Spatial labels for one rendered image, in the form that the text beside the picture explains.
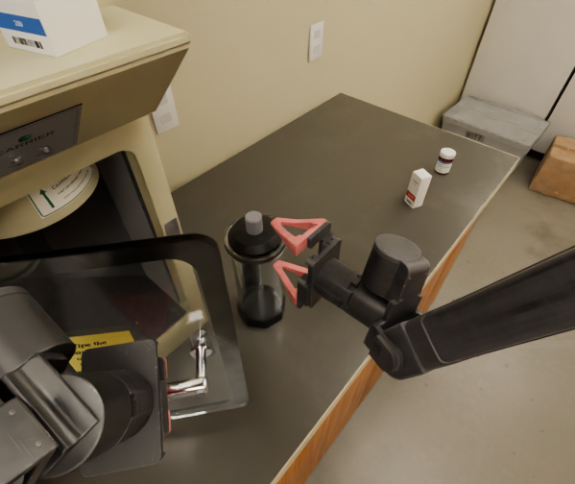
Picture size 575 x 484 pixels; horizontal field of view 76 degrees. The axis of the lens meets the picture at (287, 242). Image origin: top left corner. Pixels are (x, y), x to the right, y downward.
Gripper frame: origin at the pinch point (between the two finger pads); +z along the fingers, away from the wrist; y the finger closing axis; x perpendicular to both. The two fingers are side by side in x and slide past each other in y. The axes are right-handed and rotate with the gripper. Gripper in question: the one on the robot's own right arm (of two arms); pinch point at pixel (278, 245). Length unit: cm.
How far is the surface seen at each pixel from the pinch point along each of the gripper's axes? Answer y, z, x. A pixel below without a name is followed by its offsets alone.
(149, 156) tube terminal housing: 16.0, 12.4, 9.9
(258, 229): 0.3, 4.7, -0.4
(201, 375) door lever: 1.4, -7.6, 21.6
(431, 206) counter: -25, -6, -55
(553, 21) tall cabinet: -29, 16, -271
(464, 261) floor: -119, -12, -140
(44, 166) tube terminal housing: 20.3, 12.3, 21.0
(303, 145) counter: -24, 40, -56
